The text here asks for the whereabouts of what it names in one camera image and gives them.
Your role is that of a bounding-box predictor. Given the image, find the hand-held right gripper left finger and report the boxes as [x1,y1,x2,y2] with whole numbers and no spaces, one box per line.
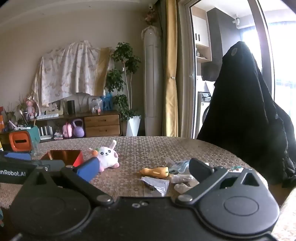
[20,157,115,207]

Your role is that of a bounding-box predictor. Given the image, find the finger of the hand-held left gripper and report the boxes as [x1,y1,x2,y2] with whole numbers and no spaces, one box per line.
[35,159,66,172]
[0,151,32,161]

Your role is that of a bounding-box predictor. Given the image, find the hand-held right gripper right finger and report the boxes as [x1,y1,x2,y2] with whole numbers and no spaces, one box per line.
[177,158,269,204]

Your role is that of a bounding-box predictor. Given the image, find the red metal box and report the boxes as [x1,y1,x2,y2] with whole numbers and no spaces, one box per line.
[40,150,84,168]

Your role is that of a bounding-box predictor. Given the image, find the blue printed face mask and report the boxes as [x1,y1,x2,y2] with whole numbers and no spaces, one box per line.
[165,158,191,174]

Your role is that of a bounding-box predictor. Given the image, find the white fuzzy cloth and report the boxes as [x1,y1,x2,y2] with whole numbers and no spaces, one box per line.
[173,183,200,194]

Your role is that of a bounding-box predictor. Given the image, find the clear plastic packet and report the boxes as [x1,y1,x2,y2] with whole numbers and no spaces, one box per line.
[141,176,170,197]

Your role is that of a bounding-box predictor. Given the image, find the orange green tissue box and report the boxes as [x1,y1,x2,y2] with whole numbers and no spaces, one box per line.
[9,126,41,153]

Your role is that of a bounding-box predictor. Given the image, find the white pink bunny plush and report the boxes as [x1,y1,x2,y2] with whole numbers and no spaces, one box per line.
[88,139,120,172]

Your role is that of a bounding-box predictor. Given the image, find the pink toy suitcase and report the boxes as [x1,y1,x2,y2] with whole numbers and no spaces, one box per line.
[62,122,73,138]

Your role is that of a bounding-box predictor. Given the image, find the purple kettlebell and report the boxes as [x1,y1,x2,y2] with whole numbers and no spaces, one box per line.
[72,118,85,138]

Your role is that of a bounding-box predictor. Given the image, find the wooden media cabinet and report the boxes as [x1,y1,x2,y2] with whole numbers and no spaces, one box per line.
[0,110,122,140]

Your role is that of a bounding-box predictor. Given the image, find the pink doll figure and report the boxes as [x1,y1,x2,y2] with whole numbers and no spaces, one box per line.
[25,97,38,121]

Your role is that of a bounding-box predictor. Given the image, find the white keyboard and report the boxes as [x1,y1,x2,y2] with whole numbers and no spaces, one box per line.
[36,113,60,120]

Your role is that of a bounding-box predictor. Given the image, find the gold floral tablecloth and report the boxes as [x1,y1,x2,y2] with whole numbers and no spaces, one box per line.
[0,136,296,241]

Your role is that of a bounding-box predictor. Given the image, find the white washing machine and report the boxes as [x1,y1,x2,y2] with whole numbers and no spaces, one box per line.
[195,91,212,137]

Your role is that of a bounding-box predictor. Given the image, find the white planter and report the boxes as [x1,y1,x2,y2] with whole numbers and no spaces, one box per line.
[126,115,142,137]

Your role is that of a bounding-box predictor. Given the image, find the clear bag of trinkets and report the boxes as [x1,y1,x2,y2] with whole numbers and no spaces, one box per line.
[91,98,104,114]

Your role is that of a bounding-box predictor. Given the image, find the white fan-shaped ornament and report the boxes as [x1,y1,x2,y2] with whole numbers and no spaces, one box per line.
[75,92,92,114]

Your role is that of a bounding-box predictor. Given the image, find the blue toy figure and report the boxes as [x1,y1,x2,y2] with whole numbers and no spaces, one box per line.
[101,92,113,111]

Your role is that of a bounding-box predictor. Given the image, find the person in black clothing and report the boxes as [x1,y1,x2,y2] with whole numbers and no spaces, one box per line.
[196,41,296,189]

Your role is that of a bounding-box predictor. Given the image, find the floral draped cloth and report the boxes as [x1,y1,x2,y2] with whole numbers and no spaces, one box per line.
[32,40,115,107]

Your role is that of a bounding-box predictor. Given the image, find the white tower air conditioner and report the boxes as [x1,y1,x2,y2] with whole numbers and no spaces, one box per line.
[141,25,165,137]

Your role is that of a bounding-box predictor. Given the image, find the yellow curtain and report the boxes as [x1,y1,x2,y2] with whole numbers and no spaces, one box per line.
[162,0,180,138]

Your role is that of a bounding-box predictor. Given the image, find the tall green houseplant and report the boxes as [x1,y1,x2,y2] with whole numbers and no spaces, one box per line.
[105,42,142,122]

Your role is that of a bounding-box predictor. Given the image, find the brown plush toy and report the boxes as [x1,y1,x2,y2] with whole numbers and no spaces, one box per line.
[145,10,157,25]

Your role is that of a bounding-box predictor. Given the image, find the cream photo frame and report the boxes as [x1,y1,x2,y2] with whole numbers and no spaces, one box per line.
[47,100,64,116]

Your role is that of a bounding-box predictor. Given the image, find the sliding door frame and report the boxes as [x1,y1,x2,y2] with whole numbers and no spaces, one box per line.
[178,0,200,139]

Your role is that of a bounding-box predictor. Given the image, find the white wooden wall cabinet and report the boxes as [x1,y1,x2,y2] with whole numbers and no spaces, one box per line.
[191,7,213,63]

